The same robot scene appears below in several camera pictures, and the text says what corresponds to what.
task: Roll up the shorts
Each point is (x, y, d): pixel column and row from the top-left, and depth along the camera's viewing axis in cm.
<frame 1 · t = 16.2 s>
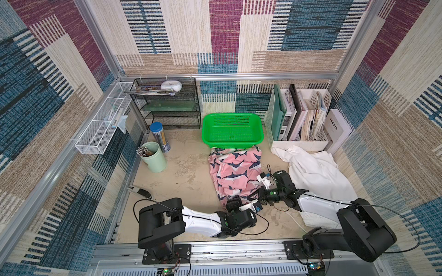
left hand: (240, 200, 84), fingers open
right hand: (248, 196, 83), fingers closed
pink shark print shorts: (235, 170, 99), point 3 cm above the table
white crumpled shirt: (317, 173, 98), point 2 cm above the table
green plastic basket: (232, 130, 121), on the table
white plastic file organizer: (296, 118, 93), point 25 cm above the table
green folder: (278, 113, 89), point 30 cm above the table
light green cup: (155, 162, 96), point 9 cm above the table
blue lid cylindrical can: (157, 131, 96), point 19 cm above the table
black handheld tool: (140, 192, 89), point 5 cm above the table

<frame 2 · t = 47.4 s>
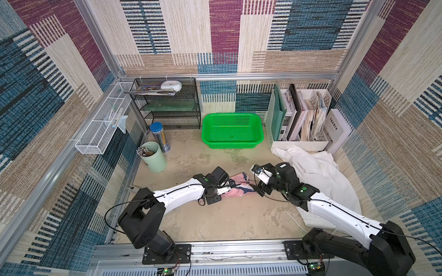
left hand: (213, 190, 89), fingers closed
right hand: (257, 172, 82), fingers open
pink shark print shorts: (243, 186, 86), point 9 cm above the table
the other named things where they were.

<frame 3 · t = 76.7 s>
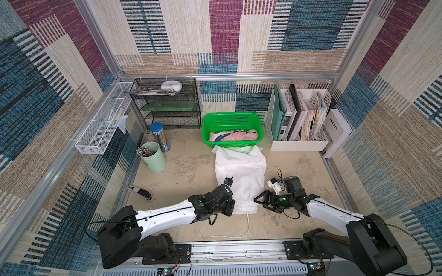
left hand: (234, 202, 81), fingers closed
right hand: (260, 202, 84), fingers open
pink shark print shorts: (234, 135, 107), point 9 cm above the table
white crumpled shirt: (246, 167, 100), point 3 cm above the table
the other named things where they were.

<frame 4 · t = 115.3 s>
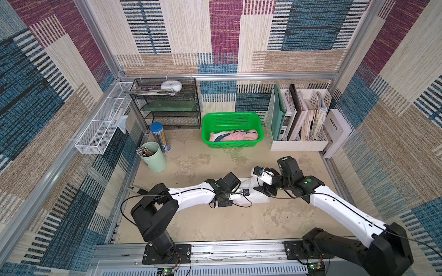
left hand: (227, 192, 89), fingers closed
right hand: (257, 177, 81), fingers open
